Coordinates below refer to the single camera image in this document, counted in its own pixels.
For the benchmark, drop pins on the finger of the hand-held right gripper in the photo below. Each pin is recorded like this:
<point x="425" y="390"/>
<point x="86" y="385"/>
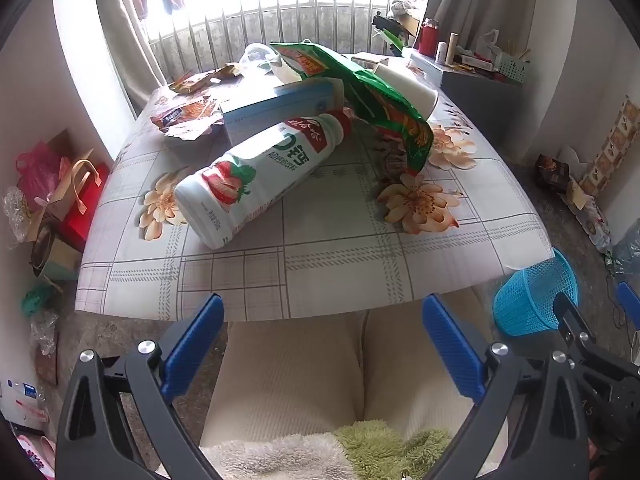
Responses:
<point x="570" y="317"/>
<point x="629" y="302"/>

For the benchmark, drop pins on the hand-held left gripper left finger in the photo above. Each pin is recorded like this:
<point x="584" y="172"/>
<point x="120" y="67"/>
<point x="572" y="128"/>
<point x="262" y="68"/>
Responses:
<point x="195" y="345"/>

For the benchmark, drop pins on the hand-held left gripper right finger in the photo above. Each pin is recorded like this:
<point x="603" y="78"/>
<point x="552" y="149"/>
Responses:
<point x="452" y="350"/>

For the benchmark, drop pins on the blue plastic wastebasket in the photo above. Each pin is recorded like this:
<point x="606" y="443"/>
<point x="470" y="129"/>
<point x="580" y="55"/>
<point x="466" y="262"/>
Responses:
<point x="532" y="295"/>

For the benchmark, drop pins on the strawberry yogurt drink bottle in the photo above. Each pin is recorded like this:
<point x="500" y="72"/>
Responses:
<point x="260" y="175"/>

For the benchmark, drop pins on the white wrapper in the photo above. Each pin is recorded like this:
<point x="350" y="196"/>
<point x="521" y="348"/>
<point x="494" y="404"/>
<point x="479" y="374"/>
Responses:
<point x="192" y="131"/>

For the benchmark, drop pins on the orange snack wrapper dark label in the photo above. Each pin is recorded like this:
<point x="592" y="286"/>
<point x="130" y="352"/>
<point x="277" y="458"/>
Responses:
<point x="185" y="112"/>

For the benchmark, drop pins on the light blue carton box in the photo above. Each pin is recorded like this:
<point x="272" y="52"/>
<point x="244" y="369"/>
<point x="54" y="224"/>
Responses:
<point x="280" y="105"/>

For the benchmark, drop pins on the green snack bag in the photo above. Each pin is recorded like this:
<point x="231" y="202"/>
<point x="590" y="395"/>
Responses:
<point x="380" y="95"/>

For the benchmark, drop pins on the white paper cup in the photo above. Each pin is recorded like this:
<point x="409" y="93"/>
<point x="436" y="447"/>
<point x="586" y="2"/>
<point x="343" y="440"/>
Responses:
<point x="406" y="87"/>

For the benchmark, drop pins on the floral printed bag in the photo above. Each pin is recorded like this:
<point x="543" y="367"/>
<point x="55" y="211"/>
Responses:
<point x="595" y="222"/>

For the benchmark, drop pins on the yellow white packet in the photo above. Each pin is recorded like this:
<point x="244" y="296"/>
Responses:
<point x="577" y="194"/>

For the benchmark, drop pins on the dark printed box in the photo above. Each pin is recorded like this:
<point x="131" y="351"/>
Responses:
<point x="552" y="172"/>

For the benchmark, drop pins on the fluffy white green garment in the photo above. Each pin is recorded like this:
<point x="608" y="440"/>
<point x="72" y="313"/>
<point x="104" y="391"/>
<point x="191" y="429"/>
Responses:
<point x="300" y="455"/>

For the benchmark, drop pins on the long patterned box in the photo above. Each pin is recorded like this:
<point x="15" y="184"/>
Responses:
<point x="612" y="145"/>

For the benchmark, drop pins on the green plastic bag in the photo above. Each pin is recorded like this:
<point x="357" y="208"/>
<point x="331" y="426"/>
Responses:
<point x="37" y="300"/>

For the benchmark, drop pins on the floral checked tablecloth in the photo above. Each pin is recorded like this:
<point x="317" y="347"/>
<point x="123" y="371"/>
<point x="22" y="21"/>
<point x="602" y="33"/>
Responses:
<point x="325" y="245"/>

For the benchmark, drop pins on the red gift bag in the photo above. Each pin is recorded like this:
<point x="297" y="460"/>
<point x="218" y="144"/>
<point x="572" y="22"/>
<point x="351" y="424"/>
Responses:
<point x="85" y="210"/>

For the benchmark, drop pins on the round metal tin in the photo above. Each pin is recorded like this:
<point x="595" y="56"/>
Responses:
<point x="42" y="250"/>

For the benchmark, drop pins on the plastic water bottle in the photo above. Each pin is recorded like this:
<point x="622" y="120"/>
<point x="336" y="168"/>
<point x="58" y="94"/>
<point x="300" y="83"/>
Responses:
<point x="20" y="390"/>

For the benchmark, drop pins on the pink slippers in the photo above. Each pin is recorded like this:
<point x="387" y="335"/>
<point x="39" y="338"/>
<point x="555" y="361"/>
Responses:
<point x="37" y="457"/>

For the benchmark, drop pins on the crinkled clear plastic bag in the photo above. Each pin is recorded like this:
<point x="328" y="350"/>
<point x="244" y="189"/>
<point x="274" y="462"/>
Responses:
<point x="17" y="217"/>

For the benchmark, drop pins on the grey cabinet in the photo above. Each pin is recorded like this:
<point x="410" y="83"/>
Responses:
<point x="480" y="105"/>

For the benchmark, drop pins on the pink plastic bag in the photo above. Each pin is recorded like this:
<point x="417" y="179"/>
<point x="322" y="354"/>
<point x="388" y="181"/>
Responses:
<point x="35" y="162"/>

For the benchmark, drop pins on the teal plastic basket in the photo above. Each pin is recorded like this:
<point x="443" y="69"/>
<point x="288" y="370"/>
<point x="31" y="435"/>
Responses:
<point x="514" y="69"/>

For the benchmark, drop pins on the brown snack wrapper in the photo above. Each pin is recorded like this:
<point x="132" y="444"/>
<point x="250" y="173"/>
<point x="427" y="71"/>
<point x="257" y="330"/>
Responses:
<point x="189" y="81"/>
<point x="225" y="72"/>

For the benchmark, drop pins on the white plastic bag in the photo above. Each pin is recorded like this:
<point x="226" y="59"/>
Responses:
<point x="486" y="40"/>

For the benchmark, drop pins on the small white bottle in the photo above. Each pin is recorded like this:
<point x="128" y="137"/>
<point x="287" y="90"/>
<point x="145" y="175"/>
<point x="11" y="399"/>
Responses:
<point x="440" y="53"/>

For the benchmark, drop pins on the cardboard tube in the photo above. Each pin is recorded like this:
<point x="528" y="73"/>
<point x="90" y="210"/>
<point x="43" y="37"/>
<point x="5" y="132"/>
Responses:
<point x="452" y="47"/>

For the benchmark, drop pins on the small cardboard box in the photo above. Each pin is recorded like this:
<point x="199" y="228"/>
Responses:
<point x="372" y="60"/>

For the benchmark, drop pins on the green plastic item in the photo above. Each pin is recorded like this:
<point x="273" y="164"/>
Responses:
<point x="392" y="42"/>

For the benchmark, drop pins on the red thermos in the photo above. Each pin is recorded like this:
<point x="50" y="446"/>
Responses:
<point x="428" y="37"/>

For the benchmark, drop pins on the metal window railing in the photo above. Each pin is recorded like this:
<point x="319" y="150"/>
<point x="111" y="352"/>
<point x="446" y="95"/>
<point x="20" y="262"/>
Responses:
<point x="280" y="25"/>

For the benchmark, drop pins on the black box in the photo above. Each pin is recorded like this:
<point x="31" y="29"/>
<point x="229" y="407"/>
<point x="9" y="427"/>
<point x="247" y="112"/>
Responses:
<point x="395" y="22"/>

